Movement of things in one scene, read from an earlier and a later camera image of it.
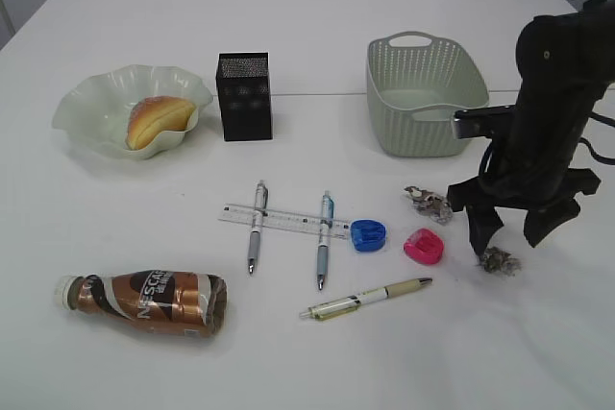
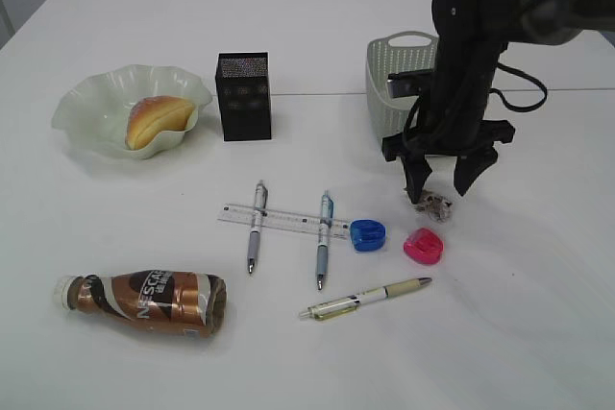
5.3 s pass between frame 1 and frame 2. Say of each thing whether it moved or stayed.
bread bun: stayed
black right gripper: moved
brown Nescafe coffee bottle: stayed
